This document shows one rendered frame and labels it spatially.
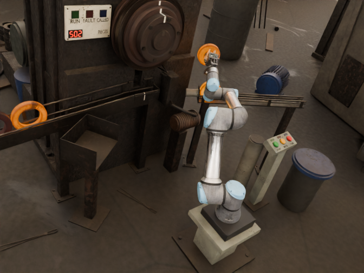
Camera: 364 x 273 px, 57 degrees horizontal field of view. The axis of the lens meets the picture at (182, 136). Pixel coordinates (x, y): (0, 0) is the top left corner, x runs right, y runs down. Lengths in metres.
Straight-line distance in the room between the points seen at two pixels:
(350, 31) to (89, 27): 3.05
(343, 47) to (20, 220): 3.64
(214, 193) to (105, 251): 0.78
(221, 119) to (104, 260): 1.09
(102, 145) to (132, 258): 0.72
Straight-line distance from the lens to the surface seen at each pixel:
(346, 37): 4.31
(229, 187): 1.88
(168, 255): 2.23
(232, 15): 4.70
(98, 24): 2.02
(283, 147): 2.35
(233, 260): 2.31
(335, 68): 4.38
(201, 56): 2.35
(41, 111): 1.99
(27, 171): 2.67
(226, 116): 1.80
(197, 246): 2.29
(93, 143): 1.95
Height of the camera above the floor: 1.85
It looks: 36 degrees down
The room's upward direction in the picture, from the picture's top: 14 degrees clockwise
